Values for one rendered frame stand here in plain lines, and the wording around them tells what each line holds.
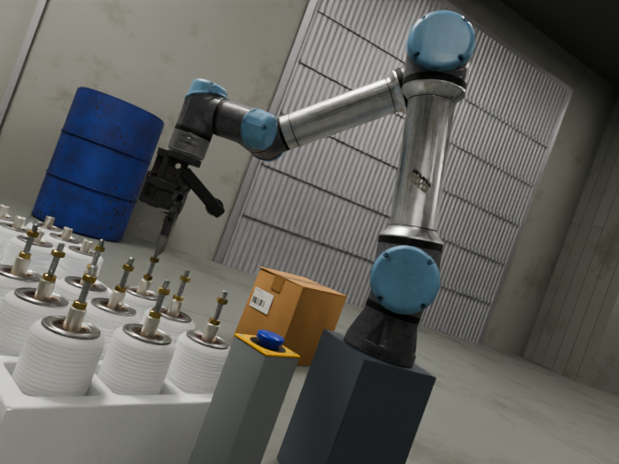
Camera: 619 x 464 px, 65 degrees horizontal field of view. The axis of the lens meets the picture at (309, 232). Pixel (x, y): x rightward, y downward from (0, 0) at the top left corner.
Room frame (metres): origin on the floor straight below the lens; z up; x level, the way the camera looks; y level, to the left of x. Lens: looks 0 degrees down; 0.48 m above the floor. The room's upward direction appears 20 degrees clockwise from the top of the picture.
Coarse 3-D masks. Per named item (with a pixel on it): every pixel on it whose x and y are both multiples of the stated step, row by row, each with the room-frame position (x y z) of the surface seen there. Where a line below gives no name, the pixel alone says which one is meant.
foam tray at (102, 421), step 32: (0, 384) 0.60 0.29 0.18; (96, 384) 0.69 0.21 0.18; (0, 416) 0.56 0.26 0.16; (32, 416) 0.58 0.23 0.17; (64, 416) 0.61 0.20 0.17; (96, 416) 0.64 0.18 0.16; (128, 416) 0.67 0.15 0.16; (160, 416) 0.71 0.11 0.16; (192, 416) 0.75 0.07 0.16; (0, 448) 0.56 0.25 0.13; (32, 448) 0.59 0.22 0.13; (64, 448) 0.62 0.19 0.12; (96, 448) 0.65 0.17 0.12; (128, 448) 0.69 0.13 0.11; (160, 448) 0.73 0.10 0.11; (192, 448) 0.77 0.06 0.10
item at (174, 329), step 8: (144, 320) 0.89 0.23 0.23; (160, 320) 0.87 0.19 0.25; (168, 320) 0.88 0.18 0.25; (192, 320) 0.93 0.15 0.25; (160, 328) 0.87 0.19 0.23; (168, 328) 0.87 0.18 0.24; (176, 328) 0.88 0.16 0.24; (184, 328) 0.89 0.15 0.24; (192, 328) 0.91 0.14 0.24; (176, 336) 0.88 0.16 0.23
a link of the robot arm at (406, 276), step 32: (416, 32) 0.85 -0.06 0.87; (448, 32) 0.84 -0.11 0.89; (416, 64) 0.86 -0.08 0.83; (448, 64) 0.83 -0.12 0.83; (416, 96) 0.87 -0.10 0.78; (448, 96) 0.86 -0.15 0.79; (416, 128) 0.86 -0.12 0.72; (448, 128) 0.87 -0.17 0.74; (416, 160) 0.86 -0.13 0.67; (416, 192) 0.85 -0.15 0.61; (416, 224) 0.85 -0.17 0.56; (384, 256) 0.84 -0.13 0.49; (416, 256) 0.82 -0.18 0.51; (384, 288) 0.83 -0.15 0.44; (416, 288) 0.82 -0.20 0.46
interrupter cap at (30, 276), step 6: (0, 264) 0.82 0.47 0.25; (0, 270) 0.80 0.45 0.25; (6, 270) 0.82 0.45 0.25; (6, 276) 0.78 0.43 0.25; (12, 276) 0.78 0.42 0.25; (18, 276) 0.80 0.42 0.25; (24, 276) 0.82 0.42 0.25; (30, 276) 0.83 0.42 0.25; (36, 276) 0.83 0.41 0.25; (30, 282) 0.80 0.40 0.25; (36, 282) 0.81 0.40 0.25
